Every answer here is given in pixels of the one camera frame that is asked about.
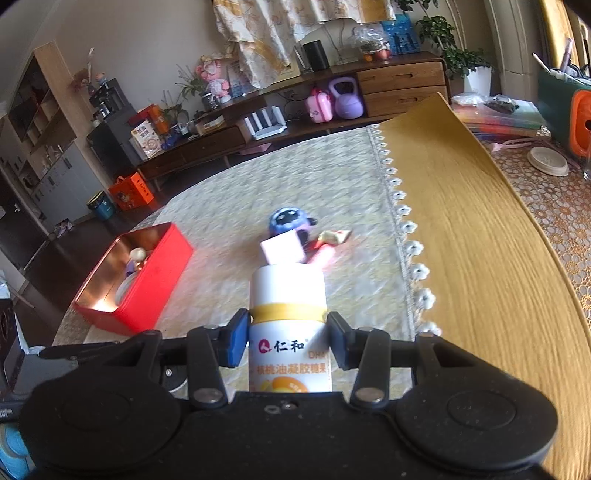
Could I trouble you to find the blue round toy figure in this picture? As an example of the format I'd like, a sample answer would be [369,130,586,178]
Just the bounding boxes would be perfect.
[268,208,317,243]

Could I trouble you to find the leafy plant in dark vase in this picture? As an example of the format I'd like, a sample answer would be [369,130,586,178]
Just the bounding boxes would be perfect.
[175,65,221,112]

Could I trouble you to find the pink doll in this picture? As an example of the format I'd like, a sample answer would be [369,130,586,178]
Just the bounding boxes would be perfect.
[196,55,232,105]

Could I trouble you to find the small green houseplant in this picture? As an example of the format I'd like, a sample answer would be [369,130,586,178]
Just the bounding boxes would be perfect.
[161,92,186,134]

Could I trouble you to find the tall green potted plant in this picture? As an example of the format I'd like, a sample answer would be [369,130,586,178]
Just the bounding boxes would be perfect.
[397,0,495,96]

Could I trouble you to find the blue photo box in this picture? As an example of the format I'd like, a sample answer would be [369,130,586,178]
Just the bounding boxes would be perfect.
[381,14,422,56]

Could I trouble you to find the dark wooden media cabinet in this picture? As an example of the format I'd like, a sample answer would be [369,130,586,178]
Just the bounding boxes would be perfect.
[136,51,451,186]

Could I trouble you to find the green utensil holder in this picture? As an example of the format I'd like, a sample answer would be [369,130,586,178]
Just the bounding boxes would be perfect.
[536,68,591,153]

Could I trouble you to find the figurine and dried flowers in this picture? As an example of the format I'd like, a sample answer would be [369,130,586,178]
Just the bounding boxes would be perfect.
[69,46,112,93]

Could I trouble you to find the floral cream cloth cover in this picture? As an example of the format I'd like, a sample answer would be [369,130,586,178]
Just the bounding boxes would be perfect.
[212,0,399,70]

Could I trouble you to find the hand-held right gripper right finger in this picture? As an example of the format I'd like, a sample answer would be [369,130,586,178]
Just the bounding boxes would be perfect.
[325,311,466,410]

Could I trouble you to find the orange gift box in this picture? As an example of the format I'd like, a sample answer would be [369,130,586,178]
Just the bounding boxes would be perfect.
[108,173,154,212]

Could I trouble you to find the pink toy case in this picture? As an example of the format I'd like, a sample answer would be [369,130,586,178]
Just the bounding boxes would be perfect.
[305,88,336,124]

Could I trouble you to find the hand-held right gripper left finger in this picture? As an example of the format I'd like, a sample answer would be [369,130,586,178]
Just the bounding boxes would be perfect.
[115,308,252,410]

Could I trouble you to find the red metal tin box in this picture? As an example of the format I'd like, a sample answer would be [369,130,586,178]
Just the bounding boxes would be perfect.
[71,222,195,337]

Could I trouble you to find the red and yellow small toy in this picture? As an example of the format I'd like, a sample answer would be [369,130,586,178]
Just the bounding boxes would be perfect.
[305,244,334,267]

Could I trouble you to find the teal waste bin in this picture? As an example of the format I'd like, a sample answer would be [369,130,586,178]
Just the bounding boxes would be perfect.
[87,190,116,221]

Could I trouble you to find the small plant in clear bag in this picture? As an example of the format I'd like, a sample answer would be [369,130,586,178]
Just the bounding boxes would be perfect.
[348,24,393,64]

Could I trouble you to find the wooden wall shelf unit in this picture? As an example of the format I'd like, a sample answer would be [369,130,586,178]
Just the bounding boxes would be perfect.
[0,41,89,241]

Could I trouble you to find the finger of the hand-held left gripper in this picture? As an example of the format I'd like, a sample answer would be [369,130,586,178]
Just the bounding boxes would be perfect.
[39,342,136,361]

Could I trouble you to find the yellow candy wrapper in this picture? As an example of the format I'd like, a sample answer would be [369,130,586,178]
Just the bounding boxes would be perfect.
[316,229,352,246]

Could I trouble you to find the black mini fridge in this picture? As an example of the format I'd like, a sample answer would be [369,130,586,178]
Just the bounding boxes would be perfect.
[87,111,144,190]

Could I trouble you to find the yellow curtain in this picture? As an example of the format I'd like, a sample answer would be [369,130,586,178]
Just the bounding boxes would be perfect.
[538,0,589,70]

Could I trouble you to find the yellow wood grain placemat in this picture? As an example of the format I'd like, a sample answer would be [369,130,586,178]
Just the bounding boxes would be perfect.
[376,92,591,480]

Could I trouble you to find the purple kettlebell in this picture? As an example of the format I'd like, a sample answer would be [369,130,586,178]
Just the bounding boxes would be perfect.
[328,77,365,119]

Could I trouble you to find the black coffee machine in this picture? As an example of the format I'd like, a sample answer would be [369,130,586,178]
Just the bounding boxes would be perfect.
[89,78,125,127]

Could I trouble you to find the light wood cabinet drawer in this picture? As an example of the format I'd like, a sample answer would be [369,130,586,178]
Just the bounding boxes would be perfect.
[356,60,448,96]
[365,85,450,119]

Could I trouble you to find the person's left hand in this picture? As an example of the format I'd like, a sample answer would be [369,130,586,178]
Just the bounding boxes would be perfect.
[0,425,36,479]

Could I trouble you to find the white yellow snack box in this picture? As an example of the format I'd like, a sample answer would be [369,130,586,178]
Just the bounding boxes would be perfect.
[130,121,162,160]

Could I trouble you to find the white eraser block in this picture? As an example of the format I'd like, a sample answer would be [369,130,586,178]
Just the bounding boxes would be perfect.
[259,232,305,267]

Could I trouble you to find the red orange gift bag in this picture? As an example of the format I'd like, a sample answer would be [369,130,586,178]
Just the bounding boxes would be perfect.
[136,104,168,139]

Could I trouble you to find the white antenna router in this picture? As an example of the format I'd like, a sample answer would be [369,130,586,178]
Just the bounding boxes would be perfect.
[243,105,288,140]

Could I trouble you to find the stack of colourful books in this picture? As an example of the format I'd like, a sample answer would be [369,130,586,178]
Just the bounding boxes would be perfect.
[450,92,551,140]

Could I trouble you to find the black cylinder speaker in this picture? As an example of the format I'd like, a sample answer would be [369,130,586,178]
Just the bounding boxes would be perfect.
[302,41,329,72]

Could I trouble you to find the white pill bottle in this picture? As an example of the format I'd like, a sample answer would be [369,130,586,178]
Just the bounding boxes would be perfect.
[248,264,333,396]

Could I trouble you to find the white round lid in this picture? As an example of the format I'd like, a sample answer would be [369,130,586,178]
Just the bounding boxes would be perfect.
[527,147,570,177]

